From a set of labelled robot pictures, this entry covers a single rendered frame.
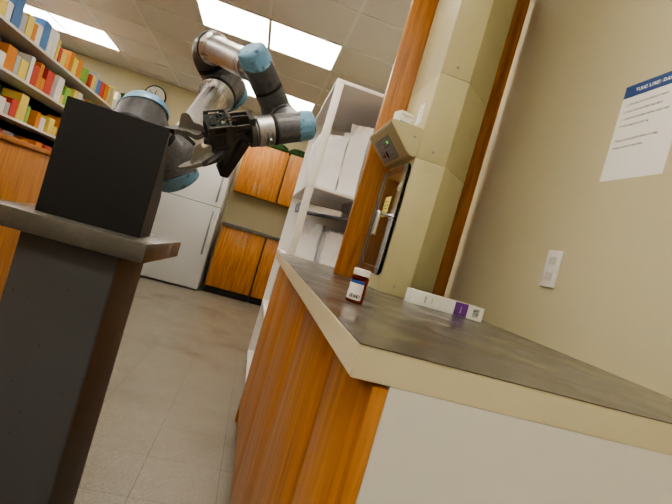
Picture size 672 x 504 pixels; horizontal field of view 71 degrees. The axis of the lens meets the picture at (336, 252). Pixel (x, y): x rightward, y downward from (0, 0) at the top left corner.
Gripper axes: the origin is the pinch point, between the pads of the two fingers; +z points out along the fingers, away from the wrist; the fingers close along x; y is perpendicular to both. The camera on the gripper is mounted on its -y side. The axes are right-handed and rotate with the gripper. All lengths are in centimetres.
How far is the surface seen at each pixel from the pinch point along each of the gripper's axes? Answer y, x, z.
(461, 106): -11, -16, -98
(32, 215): 1.9, 16.4, 28.2
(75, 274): -10.1, 22.7, 24.2
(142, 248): -1.1, 27.2, 10.5
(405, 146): -21, -12, -76
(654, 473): 16, 96, -43
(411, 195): -32, 0, -75
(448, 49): 2, -31, -97
